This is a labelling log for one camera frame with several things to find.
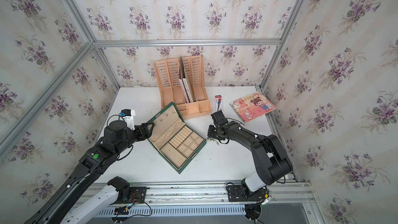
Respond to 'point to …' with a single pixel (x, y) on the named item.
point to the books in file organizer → (184, 83)
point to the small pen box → (218, 103)
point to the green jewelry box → (177, 142)
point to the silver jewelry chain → (213, 139)
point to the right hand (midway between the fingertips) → (212, 134)
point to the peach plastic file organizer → (167, 72)
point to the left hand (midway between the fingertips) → (152, 126)
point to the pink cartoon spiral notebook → (252, 106)
